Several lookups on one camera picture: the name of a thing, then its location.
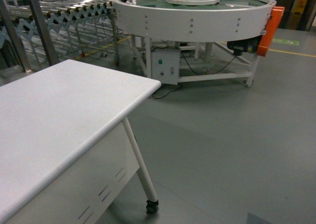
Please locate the white control box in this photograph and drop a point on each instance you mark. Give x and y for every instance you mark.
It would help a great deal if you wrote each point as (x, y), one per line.
(165, 65)

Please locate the round white turntable conveyor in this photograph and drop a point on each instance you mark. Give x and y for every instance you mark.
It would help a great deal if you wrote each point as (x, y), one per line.
(217, 39)

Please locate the white table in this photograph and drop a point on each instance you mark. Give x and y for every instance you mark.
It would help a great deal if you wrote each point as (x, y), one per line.
(66, 145)

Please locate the expandable roller conveyor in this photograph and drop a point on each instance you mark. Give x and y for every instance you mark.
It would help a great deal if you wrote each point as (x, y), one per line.
(76, 28)

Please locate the orange motor cover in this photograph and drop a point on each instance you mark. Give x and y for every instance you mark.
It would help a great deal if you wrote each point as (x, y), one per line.
(271, 27)

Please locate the yellow wet floor sign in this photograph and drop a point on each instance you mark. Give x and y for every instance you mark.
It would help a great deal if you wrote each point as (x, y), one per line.
(296, 14)

